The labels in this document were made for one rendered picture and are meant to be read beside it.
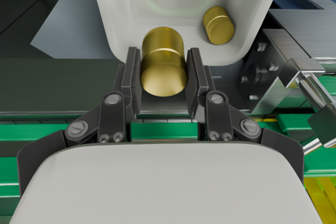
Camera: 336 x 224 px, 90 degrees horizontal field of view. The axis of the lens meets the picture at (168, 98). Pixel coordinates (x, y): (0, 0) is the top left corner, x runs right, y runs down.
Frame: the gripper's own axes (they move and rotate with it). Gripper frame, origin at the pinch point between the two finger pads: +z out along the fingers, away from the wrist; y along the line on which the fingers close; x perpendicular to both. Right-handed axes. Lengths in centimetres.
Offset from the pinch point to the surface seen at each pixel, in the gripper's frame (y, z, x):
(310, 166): 17.3, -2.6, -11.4
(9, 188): -23.3, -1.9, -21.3
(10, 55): -57, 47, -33
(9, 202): -31.1, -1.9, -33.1
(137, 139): -3.5, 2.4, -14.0
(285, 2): 23.8, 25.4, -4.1
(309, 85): 13.2, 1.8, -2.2
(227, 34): 8.7, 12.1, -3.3
